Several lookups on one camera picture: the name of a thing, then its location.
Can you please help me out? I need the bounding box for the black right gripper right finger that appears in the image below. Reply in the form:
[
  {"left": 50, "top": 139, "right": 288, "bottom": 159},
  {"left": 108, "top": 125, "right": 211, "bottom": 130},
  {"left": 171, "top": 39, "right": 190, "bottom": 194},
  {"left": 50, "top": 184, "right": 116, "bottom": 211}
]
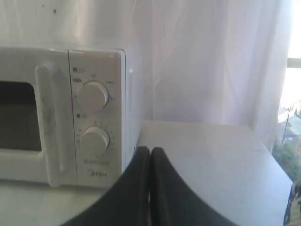
[{"left": 149, "top": 147, "right": 236, "bottom": 226}]

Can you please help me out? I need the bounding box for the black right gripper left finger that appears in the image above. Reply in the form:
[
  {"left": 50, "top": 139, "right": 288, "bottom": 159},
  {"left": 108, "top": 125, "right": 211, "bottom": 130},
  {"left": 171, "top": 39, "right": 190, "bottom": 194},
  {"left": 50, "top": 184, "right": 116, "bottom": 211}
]
[{"left": 63, "top": 146, "right": 151, "bottom": 226}]

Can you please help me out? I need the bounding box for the white microwave door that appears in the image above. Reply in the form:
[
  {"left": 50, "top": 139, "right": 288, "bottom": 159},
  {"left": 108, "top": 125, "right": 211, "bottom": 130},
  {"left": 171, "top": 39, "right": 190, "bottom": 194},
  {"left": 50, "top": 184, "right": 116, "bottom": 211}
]
[{"left": 0, "top": 47, "right": 77, "bottom": 187}]

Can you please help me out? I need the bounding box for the white microwave oven body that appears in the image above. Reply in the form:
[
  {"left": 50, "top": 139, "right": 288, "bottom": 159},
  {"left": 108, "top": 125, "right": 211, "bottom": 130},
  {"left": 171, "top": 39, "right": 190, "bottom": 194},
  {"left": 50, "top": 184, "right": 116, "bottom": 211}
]
[{"left": 69, "top": 49, "right": 141, "bottom": 188}]

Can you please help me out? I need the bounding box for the lower white control knob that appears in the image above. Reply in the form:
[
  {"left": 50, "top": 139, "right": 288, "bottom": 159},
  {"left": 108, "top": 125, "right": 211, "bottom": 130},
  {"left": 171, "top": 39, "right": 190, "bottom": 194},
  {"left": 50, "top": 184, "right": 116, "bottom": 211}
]
[{"left": 80, "top": 127, "right": 110, "bottom": 154}]

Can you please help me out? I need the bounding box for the white control knob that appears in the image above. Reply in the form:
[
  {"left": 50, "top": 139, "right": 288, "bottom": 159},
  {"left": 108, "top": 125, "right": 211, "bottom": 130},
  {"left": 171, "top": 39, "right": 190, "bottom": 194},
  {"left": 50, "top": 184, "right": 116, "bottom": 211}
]
[
  {"left": 80, "top": 127, "right": 110, "bottom": 154},
  {"left": 77, "top": 81, "right": 109, "bottom": 114}
]

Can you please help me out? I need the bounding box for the upper white control knob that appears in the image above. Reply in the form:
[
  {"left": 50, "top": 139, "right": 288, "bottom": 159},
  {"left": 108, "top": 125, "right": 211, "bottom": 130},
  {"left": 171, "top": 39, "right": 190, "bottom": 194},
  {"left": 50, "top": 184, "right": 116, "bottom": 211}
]
[{"left": 77, "top": 81, "right": 109, "bottom": 114}]

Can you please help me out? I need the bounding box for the white backdrop curtain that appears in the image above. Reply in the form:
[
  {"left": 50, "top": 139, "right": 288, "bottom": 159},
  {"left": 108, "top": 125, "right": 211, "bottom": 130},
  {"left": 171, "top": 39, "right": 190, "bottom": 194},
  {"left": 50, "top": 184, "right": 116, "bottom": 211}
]
[{"left": 0, "top": 0, "right": 293, "bottom": 150}]

